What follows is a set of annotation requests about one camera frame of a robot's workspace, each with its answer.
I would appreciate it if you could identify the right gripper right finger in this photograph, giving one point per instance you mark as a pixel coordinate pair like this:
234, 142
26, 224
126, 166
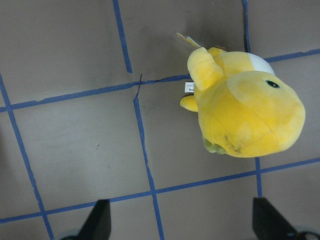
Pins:
269, 224

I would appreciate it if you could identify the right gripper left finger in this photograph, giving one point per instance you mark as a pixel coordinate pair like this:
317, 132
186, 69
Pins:
97, 226

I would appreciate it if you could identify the yellow plush dinosaur toy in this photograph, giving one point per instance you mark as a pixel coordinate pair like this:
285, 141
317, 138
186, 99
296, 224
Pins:
244, 110

